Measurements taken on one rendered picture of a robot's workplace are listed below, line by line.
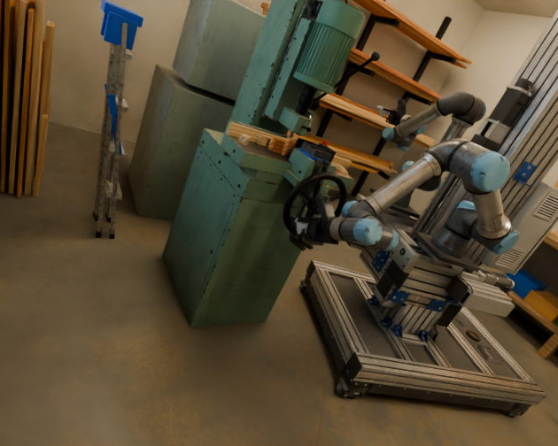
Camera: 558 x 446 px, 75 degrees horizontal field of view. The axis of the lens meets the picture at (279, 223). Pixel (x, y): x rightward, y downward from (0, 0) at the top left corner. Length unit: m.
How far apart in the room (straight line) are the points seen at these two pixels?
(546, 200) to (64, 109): 3.55
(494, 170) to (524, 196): 0.79
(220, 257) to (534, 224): 1.50
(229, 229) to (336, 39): 0.85
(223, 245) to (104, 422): 0.75
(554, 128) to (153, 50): 3.03
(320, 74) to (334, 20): 0.19
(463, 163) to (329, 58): 0.64
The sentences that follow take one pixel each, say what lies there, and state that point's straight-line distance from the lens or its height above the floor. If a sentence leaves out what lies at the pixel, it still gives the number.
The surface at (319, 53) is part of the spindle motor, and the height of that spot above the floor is 1.32.
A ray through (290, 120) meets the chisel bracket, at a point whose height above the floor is 1.04.
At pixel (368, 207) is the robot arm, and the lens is 1.25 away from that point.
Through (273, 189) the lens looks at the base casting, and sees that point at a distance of 1.52.
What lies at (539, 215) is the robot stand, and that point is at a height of 1.09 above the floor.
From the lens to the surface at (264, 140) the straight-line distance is 1.59.
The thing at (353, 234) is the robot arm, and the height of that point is 0.89.
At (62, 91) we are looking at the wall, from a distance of 3.77.
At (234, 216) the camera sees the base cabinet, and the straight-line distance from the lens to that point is 1.51.
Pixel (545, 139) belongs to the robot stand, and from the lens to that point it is 1.99.
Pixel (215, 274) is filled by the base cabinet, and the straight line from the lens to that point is 1.67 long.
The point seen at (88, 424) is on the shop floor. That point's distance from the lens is 1.49.
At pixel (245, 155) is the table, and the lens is 1.39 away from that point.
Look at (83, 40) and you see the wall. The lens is 3.68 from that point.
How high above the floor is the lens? 1.25
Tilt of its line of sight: 22 degrees down
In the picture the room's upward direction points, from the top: 25 degrees clockwise
